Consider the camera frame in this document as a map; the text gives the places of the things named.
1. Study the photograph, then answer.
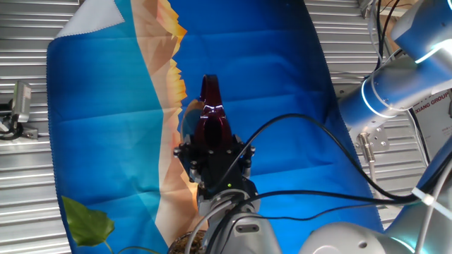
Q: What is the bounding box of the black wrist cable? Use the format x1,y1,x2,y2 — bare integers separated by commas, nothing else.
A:
208,113,452,222

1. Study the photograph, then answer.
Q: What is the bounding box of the white cable tie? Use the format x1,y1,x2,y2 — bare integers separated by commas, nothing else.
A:
411,186,452,220

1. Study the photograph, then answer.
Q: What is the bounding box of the black cable bundle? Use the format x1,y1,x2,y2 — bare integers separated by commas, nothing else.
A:
366,0,403,71

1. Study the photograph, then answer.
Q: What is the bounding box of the thick grey robot cable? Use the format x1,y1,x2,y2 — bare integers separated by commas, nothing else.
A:
355,132,384,200

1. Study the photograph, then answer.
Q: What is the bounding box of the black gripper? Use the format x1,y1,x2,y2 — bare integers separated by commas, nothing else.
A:
172,135,261,204

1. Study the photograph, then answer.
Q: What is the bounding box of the round plant pot with soil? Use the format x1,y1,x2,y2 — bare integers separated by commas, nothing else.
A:
167,229,209,254

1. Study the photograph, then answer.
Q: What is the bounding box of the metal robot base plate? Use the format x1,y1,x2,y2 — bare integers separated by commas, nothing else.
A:
347,123,391,155

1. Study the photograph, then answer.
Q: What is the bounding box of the small green leaf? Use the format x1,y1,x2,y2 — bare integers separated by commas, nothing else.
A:
61,195,117,254

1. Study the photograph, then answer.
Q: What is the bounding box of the dark red translucent watering can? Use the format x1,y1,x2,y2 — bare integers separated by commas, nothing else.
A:
179,73,236,149

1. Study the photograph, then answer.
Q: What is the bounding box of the silver camera on stand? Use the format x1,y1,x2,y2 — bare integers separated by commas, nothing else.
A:
12,80,32,123

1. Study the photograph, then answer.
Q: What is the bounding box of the blue landscape print cloth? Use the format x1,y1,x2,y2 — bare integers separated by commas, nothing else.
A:
47,0,389,254

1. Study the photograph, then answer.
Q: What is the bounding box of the white printed sign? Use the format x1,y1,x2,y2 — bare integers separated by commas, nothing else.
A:
411,87,452,159

